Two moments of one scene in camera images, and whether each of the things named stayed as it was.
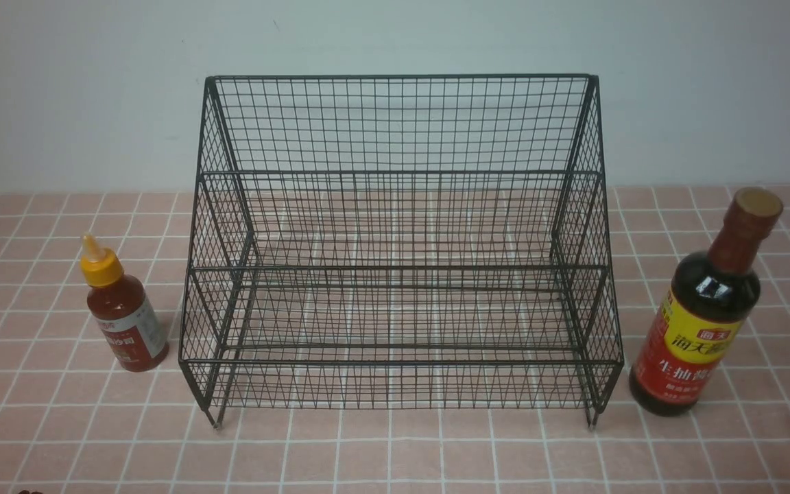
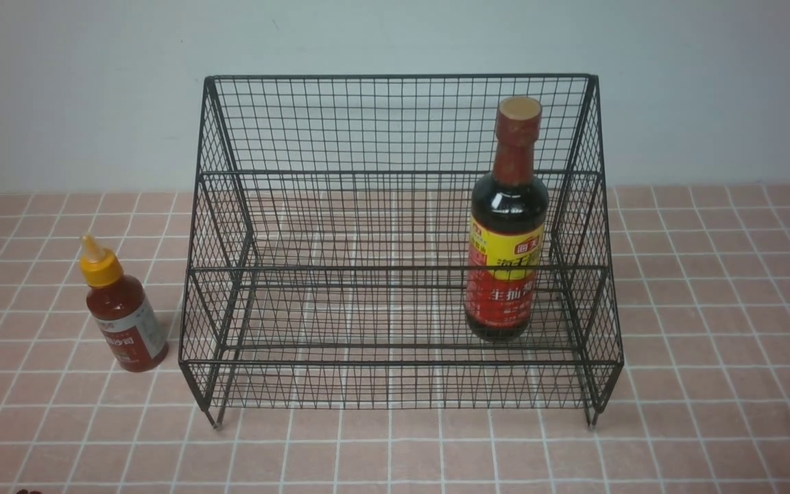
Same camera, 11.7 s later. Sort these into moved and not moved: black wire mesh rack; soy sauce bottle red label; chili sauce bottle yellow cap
Moved: soy sauce bottle red label
Not moved: black wire mesh rack; chili sauce bottle yellow cap
